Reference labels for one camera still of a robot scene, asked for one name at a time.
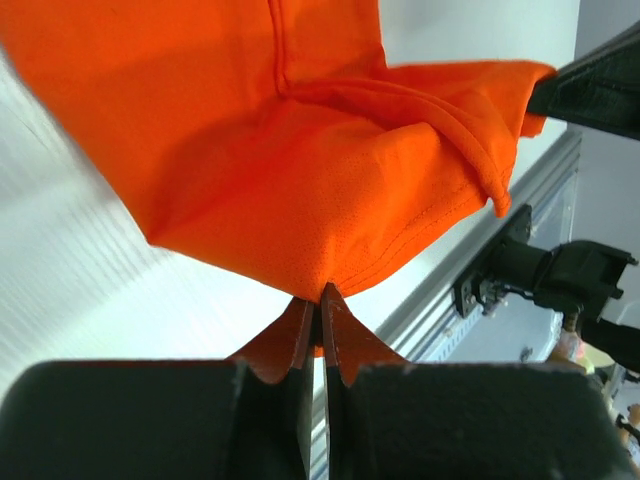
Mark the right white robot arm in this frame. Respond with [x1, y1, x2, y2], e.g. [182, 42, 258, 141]
[489, 24, 639, 372]

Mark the orange t shirt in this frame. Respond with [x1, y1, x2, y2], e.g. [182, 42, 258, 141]
[1, 1, 553, 301]

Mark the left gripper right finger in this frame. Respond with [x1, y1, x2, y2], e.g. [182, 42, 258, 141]
[320, 284, 635, 479]

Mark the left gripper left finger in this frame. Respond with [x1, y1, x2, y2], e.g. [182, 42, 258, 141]
[1, 299, 314, 479]

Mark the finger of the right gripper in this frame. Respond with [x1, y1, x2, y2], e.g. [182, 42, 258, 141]
[527, 23, 639, 136]

